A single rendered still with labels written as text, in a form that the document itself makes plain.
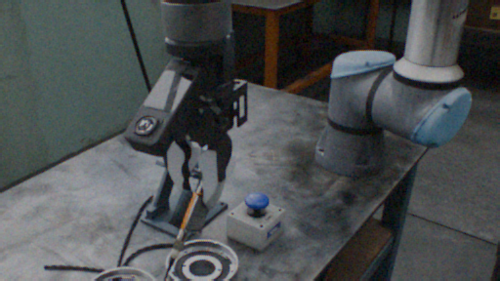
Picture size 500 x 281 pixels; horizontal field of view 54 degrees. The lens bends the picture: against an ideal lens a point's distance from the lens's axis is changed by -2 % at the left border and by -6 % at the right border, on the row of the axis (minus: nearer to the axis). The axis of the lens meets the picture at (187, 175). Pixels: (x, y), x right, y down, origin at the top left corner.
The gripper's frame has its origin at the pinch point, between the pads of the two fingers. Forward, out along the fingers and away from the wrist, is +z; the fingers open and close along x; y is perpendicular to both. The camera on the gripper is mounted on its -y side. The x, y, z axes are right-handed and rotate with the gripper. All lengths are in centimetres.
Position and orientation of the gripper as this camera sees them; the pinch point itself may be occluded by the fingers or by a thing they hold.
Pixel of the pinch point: (195, 199)
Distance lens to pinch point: 63.3
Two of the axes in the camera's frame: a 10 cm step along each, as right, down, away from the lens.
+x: -8.3, -2.4, 5.0
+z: 0.6, 8.6, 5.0
